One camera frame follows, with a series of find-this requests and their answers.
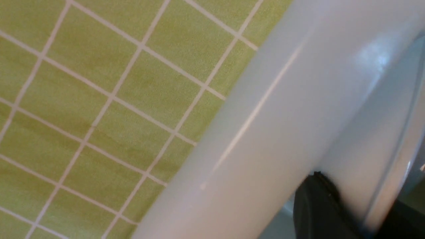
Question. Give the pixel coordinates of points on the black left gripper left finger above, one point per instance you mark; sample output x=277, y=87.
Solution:
x=319, y=213

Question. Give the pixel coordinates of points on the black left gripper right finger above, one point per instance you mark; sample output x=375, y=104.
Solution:
x=394, y=220

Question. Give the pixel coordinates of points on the white square dish front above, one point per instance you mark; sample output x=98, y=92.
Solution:
x=371, y=159

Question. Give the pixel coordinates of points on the large white plastic tub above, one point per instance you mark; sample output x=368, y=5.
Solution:
x=307, y=82

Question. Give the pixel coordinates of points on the green checkered tablecloth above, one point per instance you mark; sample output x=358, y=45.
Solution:
x=103, y=100

